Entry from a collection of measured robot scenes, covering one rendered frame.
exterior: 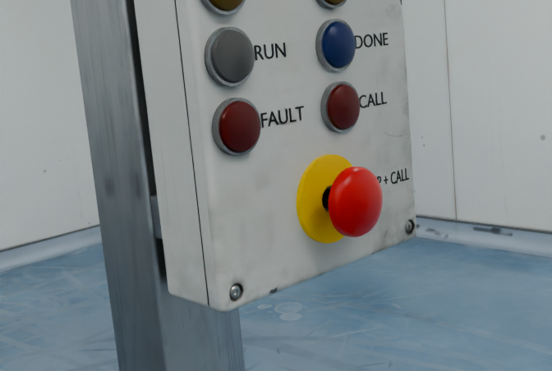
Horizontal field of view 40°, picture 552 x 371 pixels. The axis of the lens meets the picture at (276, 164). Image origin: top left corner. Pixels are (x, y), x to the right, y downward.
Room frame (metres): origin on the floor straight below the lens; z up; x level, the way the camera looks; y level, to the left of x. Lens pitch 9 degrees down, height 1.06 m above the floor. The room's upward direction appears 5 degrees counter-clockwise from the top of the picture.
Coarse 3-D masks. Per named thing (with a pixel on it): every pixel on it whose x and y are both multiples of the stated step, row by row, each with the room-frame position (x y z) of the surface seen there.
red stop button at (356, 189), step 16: (352, 176) 0.41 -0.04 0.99; (368, 176) 0.42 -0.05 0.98; (336, 192) 0.41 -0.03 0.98; (352, 192) 0.41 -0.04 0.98; (368, 192) 0.42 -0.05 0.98; (336, 208) 0.41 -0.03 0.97; (352, 208) 0.41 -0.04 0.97; (368, 208) 0.42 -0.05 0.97; (336, 224) 0.41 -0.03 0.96; (352, 224) 0.41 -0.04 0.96; (368, 224) 0.42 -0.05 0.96
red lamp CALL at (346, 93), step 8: (336, 88) 0.44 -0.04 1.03; (344, 88) 0.44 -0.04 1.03; (336, 96) 0.44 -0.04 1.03; (344, 96) 0.44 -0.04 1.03; (352, 96) 0.44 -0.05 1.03; (328, 104) 0.43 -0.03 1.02; (336, 104) 0.44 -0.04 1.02; (344, 104) 0.44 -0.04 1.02; (352, 104) 0.44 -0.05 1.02; (328, 112) 0.43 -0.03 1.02; (336, 112) 0.43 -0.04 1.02; (344, 112) 0.44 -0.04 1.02; (352, 112) 0.44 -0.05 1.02; (336, 120) 0.44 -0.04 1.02; (344, 120) 0.44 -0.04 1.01; (352, 120) 0.44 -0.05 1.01; (344, 128) 0.44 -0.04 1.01
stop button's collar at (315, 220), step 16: (320, 160) 0.43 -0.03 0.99; (336, 160) 0.44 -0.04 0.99; (304, 176) 0.42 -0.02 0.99; (320, 176) 0.43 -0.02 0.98; (336, 176) 0.44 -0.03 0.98; (400, 176) 0.48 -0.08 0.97; (304, 192) 0.42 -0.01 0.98; (320, 192) 0.43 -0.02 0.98; (304, 208) 0.42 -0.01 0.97; (320, 208) 0.43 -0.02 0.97; (304, 224) 0.42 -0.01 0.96; (320, 224) 0.43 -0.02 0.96; (320, 240) 0.43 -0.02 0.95; (336, 240) 0.44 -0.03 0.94
